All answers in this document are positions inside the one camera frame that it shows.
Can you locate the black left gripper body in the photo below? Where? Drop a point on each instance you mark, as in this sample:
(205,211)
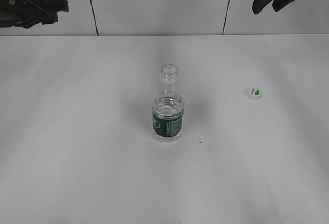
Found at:
(20,13)

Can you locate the white green bottle cap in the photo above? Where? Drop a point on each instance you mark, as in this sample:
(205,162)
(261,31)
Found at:
(253,93)

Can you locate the clear cestbon water bottle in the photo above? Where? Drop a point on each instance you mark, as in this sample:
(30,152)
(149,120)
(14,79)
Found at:
(168,105)

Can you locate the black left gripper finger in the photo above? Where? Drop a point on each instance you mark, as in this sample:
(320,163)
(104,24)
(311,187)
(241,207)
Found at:
(49,9)

